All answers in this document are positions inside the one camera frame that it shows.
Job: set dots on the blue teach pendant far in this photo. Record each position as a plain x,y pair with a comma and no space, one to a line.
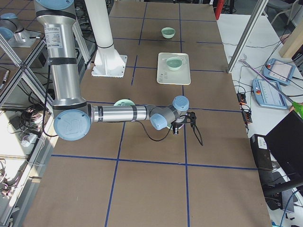
279,71

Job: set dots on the white camera stand base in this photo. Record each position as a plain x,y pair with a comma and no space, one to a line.
108,62

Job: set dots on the aluminium frame post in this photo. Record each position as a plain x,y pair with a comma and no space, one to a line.
259,8

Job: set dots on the metal reacher grabber stick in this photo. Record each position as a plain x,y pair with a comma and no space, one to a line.
297,107

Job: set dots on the black desktop box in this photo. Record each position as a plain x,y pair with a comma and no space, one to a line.
261,152

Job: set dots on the blue teach pendant near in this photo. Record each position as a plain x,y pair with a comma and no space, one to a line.
267,96

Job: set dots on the green bowl with ice cubes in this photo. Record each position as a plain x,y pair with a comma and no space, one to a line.
124,102

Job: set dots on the black computer monitor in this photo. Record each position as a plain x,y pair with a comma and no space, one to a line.
285,142

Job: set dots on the cream bear serving tray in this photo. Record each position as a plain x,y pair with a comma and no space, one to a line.
166,76

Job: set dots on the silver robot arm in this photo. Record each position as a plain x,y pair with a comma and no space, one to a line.
73,116

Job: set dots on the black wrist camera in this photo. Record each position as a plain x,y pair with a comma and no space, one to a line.
191,119

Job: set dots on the blue teach pendant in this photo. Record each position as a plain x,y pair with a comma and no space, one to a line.
279,71
267,96

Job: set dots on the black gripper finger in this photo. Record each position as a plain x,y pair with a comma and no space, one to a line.
175,132

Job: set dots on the green bowl left side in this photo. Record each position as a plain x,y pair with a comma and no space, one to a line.
168,32

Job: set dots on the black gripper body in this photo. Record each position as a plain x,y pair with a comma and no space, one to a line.
176,125

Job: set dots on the green bowl on tray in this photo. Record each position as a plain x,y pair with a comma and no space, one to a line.
174,63

